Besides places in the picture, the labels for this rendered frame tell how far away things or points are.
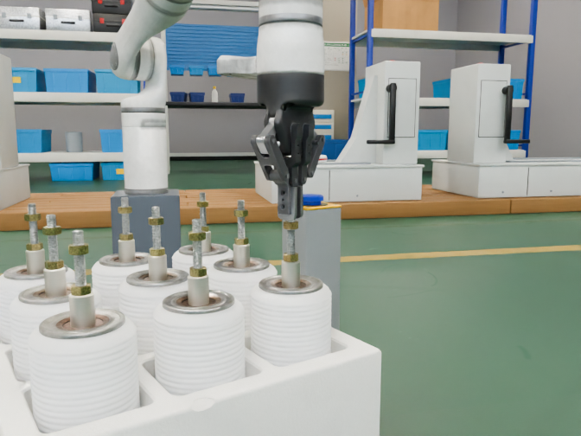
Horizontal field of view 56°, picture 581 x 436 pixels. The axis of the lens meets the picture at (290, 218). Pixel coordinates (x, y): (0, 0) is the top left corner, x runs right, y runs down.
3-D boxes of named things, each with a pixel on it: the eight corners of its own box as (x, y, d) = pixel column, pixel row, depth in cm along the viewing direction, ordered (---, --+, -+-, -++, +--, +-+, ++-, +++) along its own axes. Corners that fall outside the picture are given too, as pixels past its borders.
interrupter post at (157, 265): (156, 278, 69) (155, 252, 69) (172, 279, 68) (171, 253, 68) (143, 282, 67) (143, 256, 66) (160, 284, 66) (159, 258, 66)
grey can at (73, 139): (67, 151, 522) (66, 131, 519) (84, 151, 525) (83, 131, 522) (64, 152, 507) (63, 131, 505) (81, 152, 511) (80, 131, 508)
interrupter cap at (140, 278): (151, 271, 73) (151, 266, 72) (201, 276, 70) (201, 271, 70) (112, 285, 66) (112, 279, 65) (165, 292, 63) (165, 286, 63)
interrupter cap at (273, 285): (319, 278, 69) (319, 273, 68) (327, 297, 61) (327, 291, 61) (258, 279, 68) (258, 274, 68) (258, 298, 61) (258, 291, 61)
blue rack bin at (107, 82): (102, 96, 543) (101, 74, 540) (142, 97, 551) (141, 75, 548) (95, 92, 495) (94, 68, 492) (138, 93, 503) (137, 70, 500)
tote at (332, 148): (298, 176, 561) (299, 139, 555) (336, 175, 573) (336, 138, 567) (315, 179, 514) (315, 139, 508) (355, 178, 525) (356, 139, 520)
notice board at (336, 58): (316, 70, 683) (316, 41, 678) (354, 71, 693) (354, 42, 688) (316, 70, 682) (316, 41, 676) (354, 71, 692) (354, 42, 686)
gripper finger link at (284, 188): (283, 169, 63) (282, 213, 63) (269, 169, 60) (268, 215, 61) (294, 169, 62) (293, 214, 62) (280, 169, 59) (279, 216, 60)
